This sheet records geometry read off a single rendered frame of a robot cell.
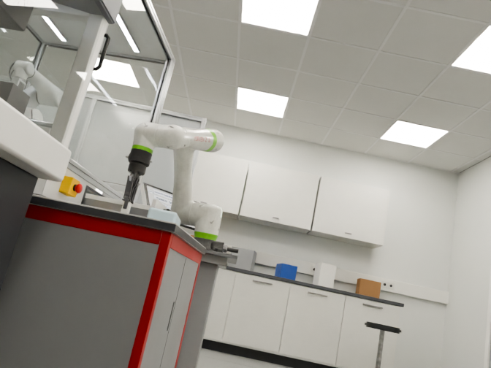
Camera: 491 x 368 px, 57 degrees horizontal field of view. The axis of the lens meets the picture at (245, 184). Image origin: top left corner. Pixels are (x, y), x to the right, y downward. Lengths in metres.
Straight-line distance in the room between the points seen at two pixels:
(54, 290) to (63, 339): 0.15
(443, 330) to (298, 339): 2.04
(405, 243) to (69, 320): 5.21
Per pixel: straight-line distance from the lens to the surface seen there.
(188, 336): 2.33
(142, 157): 1.97
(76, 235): 1.52
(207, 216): 2.38
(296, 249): 5.87
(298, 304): 5.12
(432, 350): 6.33
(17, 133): 1.25
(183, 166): 2.41
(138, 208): 2.09
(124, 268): 1.45
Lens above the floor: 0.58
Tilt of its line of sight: 14 degrees up
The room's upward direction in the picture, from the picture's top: 12 degrees clockwise
